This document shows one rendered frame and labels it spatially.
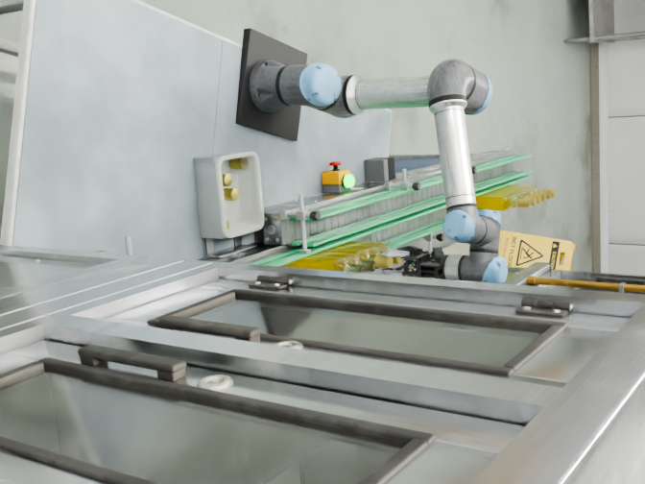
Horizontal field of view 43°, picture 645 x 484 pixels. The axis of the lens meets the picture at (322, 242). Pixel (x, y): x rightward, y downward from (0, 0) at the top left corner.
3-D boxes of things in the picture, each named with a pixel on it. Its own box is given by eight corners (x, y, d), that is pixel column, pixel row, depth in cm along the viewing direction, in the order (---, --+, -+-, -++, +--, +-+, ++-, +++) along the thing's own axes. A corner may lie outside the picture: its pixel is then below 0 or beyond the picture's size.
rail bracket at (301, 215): (282, 253, 232) (318, 254, 225) (277, 194, 229) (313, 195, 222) (288, 250, 235) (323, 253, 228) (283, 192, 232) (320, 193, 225)
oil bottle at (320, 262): (280, 276, 233) (343, 281, 221) (278, 257, 232) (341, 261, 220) (292, 272, 238) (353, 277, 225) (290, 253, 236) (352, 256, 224)
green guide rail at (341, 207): (289, 220, 235) (312, 221, 230) (289, 217, 234) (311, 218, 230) (514, 157, 375) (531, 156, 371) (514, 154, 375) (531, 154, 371)
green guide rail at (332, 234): (291, 245, 236) (314, 247, 231) (291, 242, 236) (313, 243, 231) (514, 172, 377) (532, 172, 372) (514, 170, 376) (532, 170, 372)
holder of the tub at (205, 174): (203, 256, 225) (224, 258, 220) (193, 157, 220) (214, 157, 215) (242, 245, 239) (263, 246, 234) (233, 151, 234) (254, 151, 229)
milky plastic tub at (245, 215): (202, 238, 224) (226, 239, 219) (193, 157, 219) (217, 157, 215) (242, 227, 238) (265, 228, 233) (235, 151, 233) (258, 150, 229)
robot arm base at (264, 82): (255, 51, 236) (282, 50, 230) (286, 72, 248) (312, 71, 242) (244, 100, 234) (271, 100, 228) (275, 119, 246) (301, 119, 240)
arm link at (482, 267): (510, 254, 210) (508, 287, 210) (470, 253, 217) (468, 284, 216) (498, 253, 204) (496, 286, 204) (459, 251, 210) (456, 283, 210)
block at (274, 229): (262, 245, 236) (281, 246, 232) (259, 212, 234) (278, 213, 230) (270, 242, 239) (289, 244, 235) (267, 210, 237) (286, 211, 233)
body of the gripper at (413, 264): (398, 255, 218) (439, 258, 211) (414, 249, 225) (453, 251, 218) (400, 283, 219) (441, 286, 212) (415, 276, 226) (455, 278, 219)
